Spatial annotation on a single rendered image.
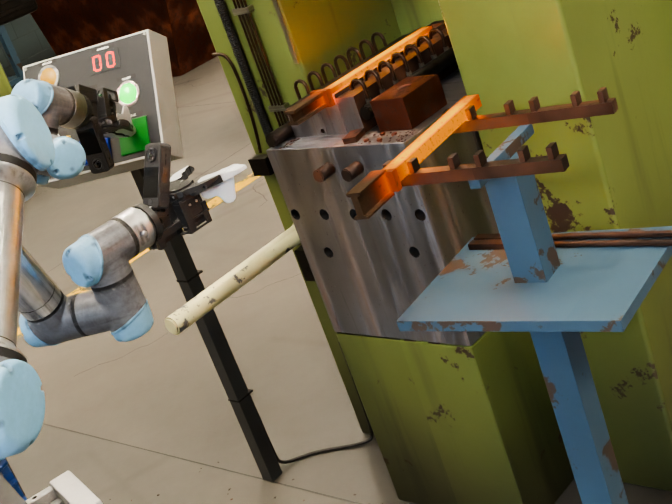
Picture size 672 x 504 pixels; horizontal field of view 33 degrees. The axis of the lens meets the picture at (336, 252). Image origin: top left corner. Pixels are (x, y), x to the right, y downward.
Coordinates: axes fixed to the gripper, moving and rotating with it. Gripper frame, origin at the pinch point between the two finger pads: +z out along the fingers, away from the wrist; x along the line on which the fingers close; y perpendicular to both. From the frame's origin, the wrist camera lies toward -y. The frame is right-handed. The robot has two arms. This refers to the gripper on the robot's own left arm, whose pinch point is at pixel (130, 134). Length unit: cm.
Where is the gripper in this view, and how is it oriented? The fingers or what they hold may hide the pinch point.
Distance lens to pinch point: 247.1
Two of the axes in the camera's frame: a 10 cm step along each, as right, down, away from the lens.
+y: -1.5, -9.8, 1.1
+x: -9.1, 1.8, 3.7
